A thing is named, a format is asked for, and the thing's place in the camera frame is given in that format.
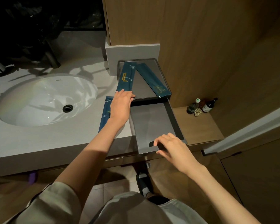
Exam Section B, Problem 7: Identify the person's left hand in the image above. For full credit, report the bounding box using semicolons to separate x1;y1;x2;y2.
109;89;136;125

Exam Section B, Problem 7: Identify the person's right hand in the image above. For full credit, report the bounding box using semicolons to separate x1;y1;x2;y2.
153;133;202;177

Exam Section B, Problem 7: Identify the teal packet with yellow print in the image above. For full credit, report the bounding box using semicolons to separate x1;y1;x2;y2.
117;62;137;93

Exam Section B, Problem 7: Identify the grey organiser box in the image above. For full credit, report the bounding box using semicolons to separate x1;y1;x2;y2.
117;58;172;102

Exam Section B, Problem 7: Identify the grey drawer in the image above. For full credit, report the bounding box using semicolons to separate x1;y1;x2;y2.
128;98;188;155

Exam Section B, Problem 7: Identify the person's left forearm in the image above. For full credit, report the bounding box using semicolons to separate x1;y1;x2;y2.
54;118;127;208

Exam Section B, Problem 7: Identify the person's right forearm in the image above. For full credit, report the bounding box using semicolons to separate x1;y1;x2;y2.
185;164;262;224

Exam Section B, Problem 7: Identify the teal packet with white print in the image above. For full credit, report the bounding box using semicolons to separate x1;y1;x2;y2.
98;96;114;133

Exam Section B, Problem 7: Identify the plain teal packet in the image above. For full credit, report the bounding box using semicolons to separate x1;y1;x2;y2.
136;63;172;98

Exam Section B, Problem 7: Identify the black and white shoe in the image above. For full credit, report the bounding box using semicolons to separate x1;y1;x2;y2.
136;172;154;199

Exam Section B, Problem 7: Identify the wooden ledge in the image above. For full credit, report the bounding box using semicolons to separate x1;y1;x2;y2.
172;106;224;146

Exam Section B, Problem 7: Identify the green glass bottle white cap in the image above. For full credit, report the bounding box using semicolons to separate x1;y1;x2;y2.
186;98;201;115

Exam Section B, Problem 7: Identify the dark bottle white label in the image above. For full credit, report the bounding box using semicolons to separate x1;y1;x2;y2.
202;98;218;113

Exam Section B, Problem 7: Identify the beige shirt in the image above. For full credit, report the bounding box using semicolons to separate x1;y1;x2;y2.
3;182;208;224

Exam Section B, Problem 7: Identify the white sink basin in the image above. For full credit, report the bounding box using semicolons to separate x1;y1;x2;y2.
0;73;98;128

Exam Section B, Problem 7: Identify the chrome faucet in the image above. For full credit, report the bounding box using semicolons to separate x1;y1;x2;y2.
43;38;61;69

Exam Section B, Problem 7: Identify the white door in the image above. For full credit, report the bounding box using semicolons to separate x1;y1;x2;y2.
202;102;280;157

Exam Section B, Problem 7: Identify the dark mirror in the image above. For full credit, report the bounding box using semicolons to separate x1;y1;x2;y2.
0;0;106;32

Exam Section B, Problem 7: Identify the purple object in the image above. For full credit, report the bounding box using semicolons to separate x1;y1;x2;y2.
28;171;37;185

